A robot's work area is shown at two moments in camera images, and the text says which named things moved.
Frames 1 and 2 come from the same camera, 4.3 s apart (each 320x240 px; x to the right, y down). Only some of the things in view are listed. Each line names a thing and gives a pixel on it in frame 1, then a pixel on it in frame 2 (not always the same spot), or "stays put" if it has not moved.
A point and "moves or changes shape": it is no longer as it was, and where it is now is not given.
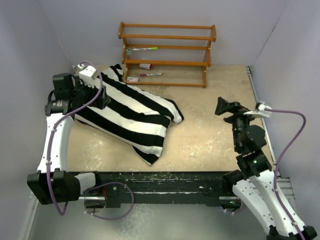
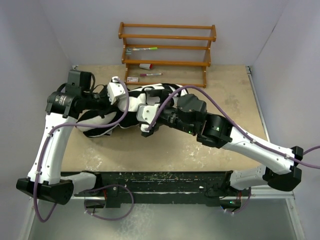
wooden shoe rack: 166,54 stays put
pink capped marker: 151,74 stays put
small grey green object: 129,51 stays put
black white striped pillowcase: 134,116 moves or changes shape
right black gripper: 223,106 -> 155,127
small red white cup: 146,66 stays put
